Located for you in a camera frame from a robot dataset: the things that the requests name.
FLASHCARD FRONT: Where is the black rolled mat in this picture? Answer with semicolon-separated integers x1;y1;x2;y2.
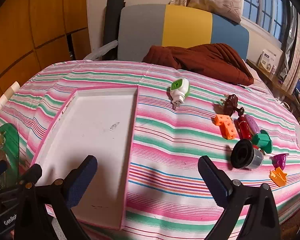
103;0;126;61

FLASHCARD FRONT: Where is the purple toy cup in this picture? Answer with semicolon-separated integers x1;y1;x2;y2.
269;152;290;172

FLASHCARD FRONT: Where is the grey striped curtain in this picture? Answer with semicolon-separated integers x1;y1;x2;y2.
280;5;300;95

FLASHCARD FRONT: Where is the wooden wardrobe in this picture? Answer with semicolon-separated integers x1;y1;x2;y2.
0;0;90;120

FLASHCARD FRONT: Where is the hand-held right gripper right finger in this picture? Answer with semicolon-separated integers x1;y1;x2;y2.
198;155;282;240

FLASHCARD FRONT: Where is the black cylindrical lens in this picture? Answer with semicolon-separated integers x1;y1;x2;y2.
230;139;264;170

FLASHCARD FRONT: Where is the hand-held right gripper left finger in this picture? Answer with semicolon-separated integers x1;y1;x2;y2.
14;155;98;240

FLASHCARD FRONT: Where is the white green plug-in device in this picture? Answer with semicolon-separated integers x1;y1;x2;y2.
169;78;190;107

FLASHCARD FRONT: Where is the barred window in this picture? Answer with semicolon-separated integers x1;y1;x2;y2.
241;0;289;43

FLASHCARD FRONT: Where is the white power cable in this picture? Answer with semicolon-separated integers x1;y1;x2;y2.
277;99;292;109

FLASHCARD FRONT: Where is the brown swirl toy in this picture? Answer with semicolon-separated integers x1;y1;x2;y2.
219;94;245;117

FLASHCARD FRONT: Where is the orange building block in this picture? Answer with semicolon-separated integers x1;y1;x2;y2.
214;114;237;140

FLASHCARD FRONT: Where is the pink green striped bedsheet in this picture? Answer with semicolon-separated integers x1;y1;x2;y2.
0;60;300;240

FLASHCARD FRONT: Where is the green hat-shaped toy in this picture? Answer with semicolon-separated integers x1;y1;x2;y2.
251;130;273;154

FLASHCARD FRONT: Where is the red toy bottle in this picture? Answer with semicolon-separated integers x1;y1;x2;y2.
237;116;252;140

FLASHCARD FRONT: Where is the orange toy piece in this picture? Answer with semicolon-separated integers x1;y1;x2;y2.
269;167;288;187

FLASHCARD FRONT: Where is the white cardboard box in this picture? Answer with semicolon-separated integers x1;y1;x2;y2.
258;49;283;72

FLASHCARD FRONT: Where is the grey yellow blue headboard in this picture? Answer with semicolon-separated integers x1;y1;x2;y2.
117;4;249;62

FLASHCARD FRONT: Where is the lavender oval toy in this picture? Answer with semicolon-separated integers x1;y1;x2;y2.
244;114;260;134

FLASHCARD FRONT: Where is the brown quilted blanket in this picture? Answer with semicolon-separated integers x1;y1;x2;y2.
142;43;255;86

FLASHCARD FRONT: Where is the white tray with pink edge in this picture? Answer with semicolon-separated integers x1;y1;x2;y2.
31;85;139;230

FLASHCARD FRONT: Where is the white bubble wrap roll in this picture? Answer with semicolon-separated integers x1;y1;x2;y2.
84;40;119;61

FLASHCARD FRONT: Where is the pale pink duvet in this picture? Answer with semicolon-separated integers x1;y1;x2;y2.
245;61;269;90

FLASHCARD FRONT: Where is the wooden shelf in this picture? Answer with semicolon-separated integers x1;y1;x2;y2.
246;59;300;128

